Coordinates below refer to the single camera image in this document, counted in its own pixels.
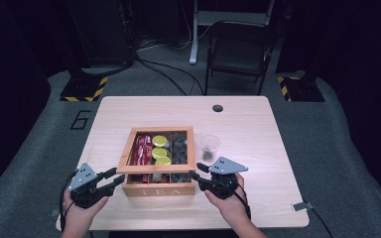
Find pile of dark tea pouches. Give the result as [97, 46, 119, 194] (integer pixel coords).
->
[171, 132, 191, 183]

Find black striped stand base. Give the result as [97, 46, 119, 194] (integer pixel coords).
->
[276, 75, 325, 103]
[60, 75, 109, 103]

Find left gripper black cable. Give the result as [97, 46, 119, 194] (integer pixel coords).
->
[59, 172, 78, 233]

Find wooden tea box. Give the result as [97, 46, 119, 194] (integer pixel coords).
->
[115, 125, 198, 198]

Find person's left hand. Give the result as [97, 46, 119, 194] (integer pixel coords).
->
[62, 189, 109, 233]

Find white floor cables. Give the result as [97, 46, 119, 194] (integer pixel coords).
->
[136, 0, 212, 53]

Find black folding chair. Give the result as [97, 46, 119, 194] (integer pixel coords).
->
[203, 20, 279, 96]

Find clear plastic cup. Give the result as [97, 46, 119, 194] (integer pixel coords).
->
[199, 134, 222, 163]

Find person's right hand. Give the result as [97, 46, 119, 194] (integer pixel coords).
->
[203, 173, 251, 226]

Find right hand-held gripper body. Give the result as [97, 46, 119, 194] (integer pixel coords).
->
[197, 156, 249, 200]

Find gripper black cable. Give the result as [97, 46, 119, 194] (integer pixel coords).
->
[232, 182, 252, 220]
[59, 172, 78, 233]

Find red packets bundle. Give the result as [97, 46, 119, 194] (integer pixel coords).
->
[130, 133, 154, 183]

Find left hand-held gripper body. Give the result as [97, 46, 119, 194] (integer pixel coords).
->
[66, 162, 114, 209]

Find yellow-lid capsule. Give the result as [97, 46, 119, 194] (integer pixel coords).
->
[155, 156, 173, 167]
[151, 147, 169, 160]
[151, 135, 168, 149]

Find black clip cable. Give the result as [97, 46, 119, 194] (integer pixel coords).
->
[310, 207, 335, 238]

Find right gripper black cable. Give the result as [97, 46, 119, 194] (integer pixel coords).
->
[232, 182, 252, 220]

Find dark cabinet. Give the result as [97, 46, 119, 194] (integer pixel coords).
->
[64, 0, 137, 68]

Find white desk frame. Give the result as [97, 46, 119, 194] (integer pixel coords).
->
[189, 0, 276, 65]

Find black floor cables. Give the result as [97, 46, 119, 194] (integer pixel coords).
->
[134, 55, 206, 97]

